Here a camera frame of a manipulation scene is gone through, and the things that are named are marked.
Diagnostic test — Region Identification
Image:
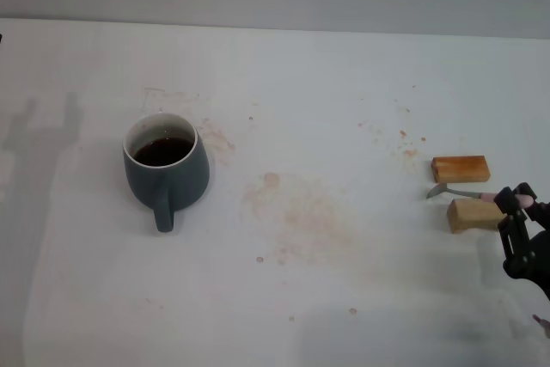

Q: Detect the dark red cable grey plug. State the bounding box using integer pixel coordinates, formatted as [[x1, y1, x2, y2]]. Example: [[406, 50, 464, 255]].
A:
[[531, 313, 550, 339]]

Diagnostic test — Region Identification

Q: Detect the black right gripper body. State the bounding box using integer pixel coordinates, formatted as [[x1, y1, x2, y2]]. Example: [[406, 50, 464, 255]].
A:
[[503, 227, 550, 300]]

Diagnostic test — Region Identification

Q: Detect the pink handled grey spoon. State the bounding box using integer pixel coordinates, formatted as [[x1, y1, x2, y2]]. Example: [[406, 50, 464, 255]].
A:
[[425, 182, 536, 210]]

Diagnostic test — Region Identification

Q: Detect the grey ceramic coffee cup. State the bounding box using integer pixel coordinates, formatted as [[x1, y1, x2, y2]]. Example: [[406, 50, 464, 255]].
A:
[[122, 112, 211, 234]]

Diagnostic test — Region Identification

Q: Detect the pale notched wooden block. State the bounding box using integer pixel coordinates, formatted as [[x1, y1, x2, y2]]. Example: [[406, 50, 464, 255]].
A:
[[446, 198, 508, 235]]

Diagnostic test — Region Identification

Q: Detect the dark orange wooden block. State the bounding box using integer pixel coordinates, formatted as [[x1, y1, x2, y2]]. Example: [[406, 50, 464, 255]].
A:
[[431, 155, 492, 184]]

